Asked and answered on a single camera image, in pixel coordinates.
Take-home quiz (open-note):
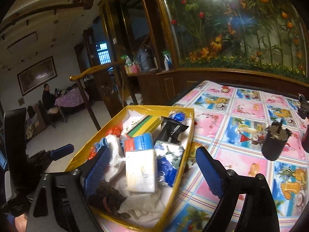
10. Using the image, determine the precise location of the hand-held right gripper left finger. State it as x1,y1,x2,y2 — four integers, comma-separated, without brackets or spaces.
25,146,111,232

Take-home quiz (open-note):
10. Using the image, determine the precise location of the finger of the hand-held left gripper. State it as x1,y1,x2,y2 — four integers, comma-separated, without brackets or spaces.
29,144,75,168

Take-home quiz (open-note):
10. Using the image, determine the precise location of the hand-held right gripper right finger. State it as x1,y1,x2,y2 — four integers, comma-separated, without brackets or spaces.
195,146,282,232

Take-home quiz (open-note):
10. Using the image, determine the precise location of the white cloth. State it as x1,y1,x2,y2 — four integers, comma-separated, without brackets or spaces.
105,134,128,184

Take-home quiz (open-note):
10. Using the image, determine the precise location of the blue towel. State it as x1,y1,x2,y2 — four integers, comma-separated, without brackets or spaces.
94,138,111,154

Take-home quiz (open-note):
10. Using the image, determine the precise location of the dark speckled cloth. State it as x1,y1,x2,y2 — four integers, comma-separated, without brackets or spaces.
87,180,128,214

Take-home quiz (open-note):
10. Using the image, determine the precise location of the blue tissue pack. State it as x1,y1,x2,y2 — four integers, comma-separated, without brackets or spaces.
154,140,185,188

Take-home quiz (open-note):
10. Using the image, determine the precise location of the orange plastic bag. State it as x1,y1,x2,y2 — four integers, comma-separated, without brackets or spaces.
87,125,123,160

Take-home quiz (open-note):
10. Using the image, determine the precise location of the white tissue pack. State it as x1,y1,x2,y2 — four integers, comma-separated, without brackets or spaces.
126,148,158,193

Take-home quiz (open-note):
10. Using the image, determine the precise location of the orange and blue pack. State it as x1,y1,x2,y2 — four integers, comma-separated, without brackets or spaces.
124,133,154,154

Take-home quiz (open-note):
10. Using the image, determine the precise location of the black foil packet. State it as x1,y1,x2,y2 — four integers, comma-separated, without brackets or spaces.
160,117,190,145

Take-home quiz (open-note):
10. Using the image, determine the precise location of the blue white plastic-wrapped bundle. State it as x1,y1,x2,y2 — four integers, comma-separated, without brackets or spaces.
169,111,186,124

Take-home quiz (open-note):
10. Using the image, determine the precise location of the coloured cloth pack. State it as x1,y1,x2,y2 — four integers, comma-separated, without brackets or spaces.
126,115,163,138

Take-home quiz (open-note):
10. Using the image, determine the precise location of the yellow cardboard box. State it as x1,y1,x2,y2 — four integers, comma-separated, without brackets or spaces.
65,105,195,231

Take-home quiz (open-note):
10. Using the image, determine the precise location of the person's left hand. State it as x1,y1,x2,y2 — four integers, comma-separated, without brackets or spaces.
13,213,29,232

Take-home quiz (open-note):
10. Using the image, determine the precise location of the cushioned chair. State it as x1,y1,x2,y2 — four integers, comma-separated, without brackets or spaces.
25,104,47,139

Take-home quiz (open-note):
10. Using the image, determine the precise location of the round table with purple cloth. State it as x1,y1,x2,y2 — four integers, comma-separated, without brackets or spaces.
54,88,90,122

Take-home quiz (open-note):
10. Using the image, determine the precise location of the carved wooden chair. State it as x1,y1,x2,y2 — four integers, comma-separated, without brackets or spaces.
70,61,128,131

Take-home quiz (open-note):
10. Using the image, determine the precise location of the wooden display cabinet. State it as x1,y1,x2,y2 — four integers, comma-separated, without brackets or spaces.
98,0,309,119

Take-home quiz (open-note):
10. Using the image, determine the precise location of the black motor with wooden wheel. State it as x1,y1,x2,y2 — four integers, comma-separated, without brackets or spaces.
301,123,309,154

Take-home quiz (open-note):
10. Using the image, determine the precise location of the barred window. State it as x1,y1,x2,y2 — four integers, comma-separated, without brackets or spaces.
95,42,111,66

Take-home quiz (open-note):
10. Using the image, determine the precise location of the black plastic gadget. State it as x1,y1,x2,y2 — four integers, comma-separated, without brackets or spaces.
297,93,309,120

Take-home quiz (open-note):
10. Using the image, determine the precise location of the white spray bottle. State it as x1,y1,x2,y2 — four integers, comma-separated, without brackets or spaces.
162,51,172,71

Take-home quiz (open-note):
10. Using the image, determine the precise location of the blue grey thermos jug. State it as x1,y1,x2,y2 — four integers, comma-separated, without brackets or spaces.
136,45,155,72

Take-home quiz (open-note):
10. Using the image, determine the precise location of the flower display glass panel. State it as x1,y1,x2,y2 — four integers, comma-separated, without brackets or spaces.
154,0,309,78

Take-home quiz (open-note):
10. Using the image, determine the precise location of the framed wall picture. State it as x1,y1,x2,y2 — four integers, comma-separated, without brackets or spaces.
17,55,58,96

